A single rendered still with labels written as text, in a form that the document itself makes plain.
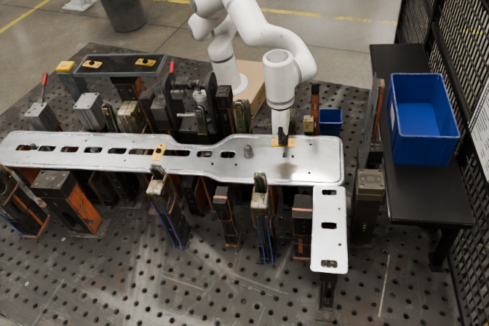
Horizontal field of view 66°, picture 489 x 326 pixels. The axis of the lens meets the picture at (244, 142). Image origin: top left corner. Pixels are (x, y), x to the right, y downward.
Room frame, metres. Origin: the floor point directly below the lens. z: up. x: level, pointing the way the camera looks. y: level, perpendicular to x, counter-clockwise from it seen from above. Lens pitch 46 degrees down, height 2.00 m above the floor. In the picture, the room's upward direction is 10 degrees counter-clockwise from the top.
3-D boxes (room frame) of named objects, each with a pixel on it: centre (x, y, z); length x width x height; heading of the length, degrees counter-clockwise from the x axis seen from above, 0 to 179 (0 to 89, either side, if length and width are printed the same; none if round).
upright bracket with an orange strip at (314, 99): (0.99, -0.27, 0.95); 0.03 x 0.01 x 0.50; 74
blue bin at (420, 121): (0.85, -0.57, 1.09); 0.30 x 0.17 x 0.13; 163
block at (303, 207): (0.67, -0.15, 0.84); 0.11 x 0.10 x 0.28; 164
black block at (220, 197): (0.76, 0.11, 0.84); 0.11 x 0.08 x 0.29; 164
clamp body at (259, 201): (0.69, -0.02, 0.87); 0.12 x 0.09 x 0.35; 164
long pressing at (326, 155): (1.00, 0.34, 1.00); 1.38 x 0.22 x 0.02; 74
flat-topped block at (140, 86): (1.39, 0.45, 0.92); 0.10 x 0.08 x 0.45; 74
